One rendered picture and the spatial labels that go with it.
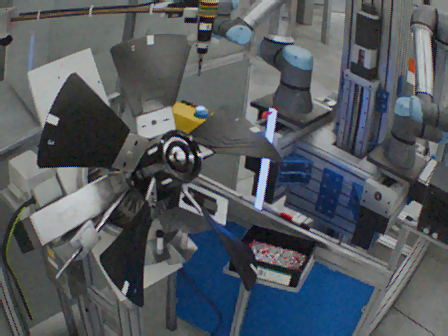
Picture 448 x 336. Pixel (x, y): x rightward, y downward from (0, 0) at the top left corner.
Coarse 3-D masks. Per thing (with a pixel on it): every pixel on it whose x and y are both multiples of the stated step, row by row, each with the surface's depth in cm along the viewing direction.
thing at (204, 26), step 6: (204, 18) 121; (210, 18) 121; (198, 24) 123; (204, 24) 121; (210, 24) 122; (198, 30) 123; (204, 30) 122; (210, 30) 123; (198, 36) 124; (204, 36) 123; (210, 36) 124; (198, 48) 126; (204, 48) 125
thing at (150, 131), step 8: (152, 112) 134; (160, 112) 134; (168, 112) 134; (136, 120) 134; (144, 120) 134; (160, 120) 133; (168, 120) 133; (144, 128) 133; (152, 128) 133; (160, 128) 133; (168, 128) 133; (152, 136) 133
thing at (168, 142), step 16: (160, 144) 125; (176, 144) 128; (192, 144) 131; (144, 160) 128; (160, 160) 124; (176, 160) 128; (192, 160) 130; (128, 176) 130; (144, 176) 129; (160, 176) 126; (176, 176) 125; (192, 176) 128; (144, 192) 132; (160, 192) 135
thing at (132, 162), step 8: (128, 136) 124; (136, 136) 125; (128, 144) 125; (144, 144) 127; (120, 152) 125; (136, 152) 127; (120, 160) 126; (128, 160) 127; (136, 160) 128; (120, 168) 127; (128, 168) 128
